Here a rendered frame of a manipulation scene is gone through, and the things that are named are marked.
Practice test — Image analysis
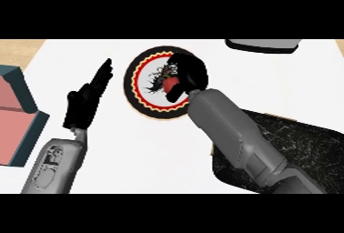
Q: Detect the grey and black appliance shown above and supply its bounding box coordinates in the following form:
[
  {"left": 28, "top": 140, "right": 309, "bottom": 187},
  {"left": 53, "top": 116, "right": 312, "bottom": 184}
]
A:
[{"left": 224, "top": 38, "right": 303, "bottom": 55}]

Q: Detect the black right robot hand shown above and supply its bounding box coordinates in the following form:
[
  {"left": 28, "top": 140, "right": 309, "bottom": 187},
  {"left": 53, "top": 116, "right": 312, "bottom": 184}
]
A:
[{"left": 164, "top": 52, "right": 210, "bottom": 104}]

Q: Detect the black speckled tray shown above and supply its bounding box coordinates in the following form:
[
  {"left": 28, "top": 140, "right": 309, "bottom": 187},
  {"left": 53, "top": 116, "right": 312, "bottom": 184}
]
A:
[{"left": 211, "top": 108, "right": 344, "bottom": 195}]

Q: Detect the pink and teal box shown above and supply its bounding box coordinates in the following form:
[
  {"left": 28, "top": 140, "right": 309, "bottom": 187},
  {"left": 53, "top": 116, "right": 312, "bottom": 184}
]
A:
[{"left": 0, "top": 65, "right": 52, "bottom": 167}]

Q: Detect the black rimmed patterned plate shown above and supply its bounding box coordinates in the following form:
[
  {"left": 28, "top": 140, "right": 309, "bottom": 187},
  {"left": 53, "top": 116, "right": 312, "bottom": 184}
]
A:
[{"left": 123, "top": 46, "right": 195, "bottom": 120}]

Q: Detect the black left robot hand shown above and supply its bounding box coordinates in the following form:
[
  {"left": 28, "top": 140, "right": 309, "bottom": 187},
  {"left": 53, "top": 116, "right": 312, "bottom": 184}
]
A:
[{"left": 62, "top": 57, "right": 114, "bottom": 131}]

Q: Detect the red bell pepper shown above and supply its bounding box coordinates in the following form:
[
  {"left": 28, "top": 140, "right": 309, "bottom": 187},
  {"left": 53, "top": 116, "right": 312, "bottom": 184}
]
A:
[{"left": 161, "top": 76, "right": 182, "bottom": 95}]

